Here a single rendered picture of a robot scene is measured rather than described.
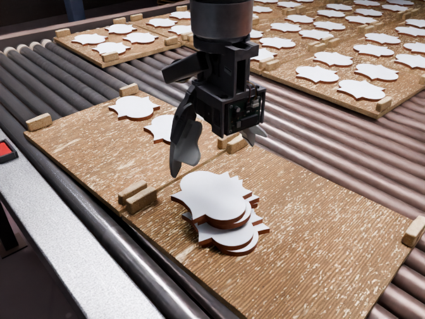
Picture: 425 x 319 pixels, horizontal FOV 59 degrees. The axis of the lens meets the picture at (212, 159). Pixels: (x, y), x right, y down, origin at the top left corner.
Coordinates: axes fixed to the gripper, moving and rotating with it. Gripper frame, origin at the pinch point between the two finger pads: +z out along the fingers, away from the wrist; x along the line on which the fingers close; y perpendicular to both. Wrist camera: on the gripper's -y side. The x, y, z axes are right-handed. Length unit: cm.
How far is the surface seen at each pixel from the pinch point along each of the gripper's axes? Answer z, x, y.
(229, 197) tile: 6.9, 1.6, 2.5
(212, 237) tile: 10.5, -3.8, 5.4
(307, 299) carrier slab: 12.9, 1.7, 21.1
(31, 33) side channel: 11, 0, -132
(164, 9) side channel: 12, 68, -140
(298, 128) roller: 14.7, 38.3, -16.3
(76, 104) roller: 15, -4, -65
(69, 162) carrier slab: 12.7, -15.4, -32.0
